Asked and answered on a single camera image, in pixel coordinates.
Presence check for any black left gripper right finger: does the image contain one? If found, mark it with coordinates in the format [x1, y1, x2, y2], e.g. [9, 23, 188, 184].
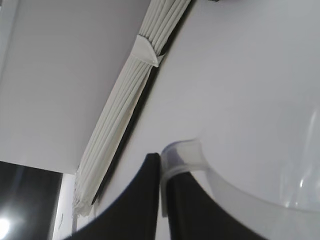
[166, 171, 251, 240]

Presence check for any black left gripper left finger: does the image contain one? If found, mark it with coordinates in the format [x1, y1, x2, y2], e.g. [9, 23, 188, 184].
[62, 152, 160, 240]

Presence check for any clear plastic measuring cup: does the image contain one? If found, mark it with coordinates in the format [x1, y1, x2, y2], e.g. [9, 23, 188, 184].
[159, 107, 320, 240]

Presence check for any white pleated curtain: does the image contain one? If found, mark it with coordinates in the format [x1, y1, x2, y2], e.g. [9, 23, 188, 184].
[72, 0, 198, 218]

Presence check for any dark glass window pane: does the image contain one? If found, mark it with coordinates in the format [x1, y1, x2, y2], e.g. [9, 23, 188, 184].
[0, 161, 64, 240]

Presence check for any white curtain tie band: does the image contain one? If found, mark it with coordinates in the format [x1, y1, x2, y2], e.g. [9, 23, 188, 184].
[131, 34, 159, 68]

